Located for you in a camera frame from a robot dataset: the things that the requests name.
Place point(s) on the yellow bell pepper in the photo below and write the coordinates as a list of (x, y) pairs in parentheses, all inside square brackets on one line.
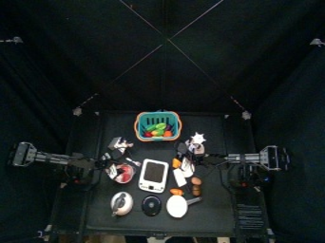
[(177, 163)]

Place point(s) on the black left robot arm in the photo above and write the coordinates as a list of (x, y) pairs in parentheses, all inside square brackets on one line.
[(51, 157)]

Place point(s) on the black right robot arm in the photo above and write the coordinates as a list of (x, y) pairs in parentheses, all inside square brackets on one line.
[(249, 156)]

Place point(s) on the white rectangular board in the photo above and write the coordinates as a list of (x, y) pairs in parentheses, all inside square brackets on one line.
[(180, 177)]

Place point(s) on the red toy food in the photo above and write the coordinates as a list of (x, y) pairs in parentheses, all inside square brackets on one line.
[(126, 174)]

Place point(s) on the white star-shaped toy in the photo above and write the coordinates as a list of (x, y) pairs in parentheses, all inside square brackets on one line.
[(198, 138)]

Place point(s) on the orange toy vegetable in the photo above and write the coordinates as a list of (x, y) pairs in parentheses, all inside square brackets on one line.
[(168, 134)]

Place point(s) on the white toy cooktop, black centre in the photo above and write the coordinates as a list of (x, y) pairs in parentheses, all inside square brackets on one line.
[(154, 174)]

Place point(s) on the purple toy vegetable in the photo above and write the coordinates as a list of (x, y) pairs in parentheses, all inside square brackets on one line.
[(169, 127)]

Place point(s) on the brown toy egg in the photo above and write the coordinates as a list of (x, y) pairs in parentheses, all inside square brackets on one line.
[(196, 181), (196, 190)]

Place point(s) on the yellow-green toy vegetable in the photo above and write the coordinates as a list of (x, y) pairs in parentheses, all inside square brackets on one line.
[(158, 133)]

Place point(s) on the red toy vegetable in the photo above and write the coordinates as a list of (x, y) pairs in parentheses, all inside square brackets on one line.
[(148, 134)]

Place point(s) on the green toy cucumber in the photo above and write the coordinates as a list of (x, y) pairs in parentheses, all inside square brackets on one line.
[(157, 127)]

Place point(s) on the teal basket with orange rim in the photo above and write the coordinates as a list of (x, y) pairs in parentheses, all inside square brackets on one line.
[(142, 125)]

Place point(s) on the small orange toy food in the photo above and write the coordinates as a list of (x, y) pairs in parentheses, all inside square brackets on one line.
[(177, 191)]

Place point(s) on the black round lid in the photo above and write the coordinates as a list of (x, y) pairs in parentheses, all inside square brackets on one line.
[(152, 205)]

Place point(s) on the white printed label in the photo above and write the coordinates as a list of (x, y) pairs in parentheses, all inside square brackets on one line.
[(249, 215)]

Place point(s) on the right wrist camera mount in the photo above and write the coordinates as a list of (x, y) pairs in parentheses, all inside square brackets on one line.
[(198, 149)]

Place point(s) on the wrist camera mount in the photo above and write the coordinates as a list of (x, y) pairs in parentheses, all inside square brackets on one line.
[(198, 149), (115, 143)]

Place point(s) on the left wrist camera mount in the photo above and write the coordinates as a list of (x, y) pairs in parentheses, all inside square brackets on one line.
[(115, 143)]

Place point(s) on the grey frame corner bracket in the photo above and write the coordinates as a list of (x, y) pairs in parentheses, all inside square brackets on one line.
[(246, 115), (316, 41), (77, 111), (16, 40)]

